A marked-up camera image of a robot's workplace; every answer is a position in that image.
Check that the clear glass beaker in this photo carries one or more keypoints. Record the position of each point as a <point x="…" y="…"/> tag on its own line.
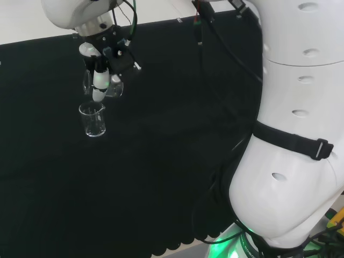
<point x="117" y="90"/>
<point x="92" y="122"/>

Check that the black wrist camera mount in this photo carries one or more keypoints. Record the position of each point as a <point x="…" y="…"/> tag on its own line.
<point x="122" y="63"/>

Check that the black bench cloth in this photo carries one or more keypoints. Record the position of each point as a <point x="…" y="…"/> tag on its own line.
<point x="134" y="174"/>

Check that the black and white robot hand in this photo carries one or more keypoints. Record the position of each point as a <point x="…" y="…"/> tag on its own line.
<point x="100" y="80"/>

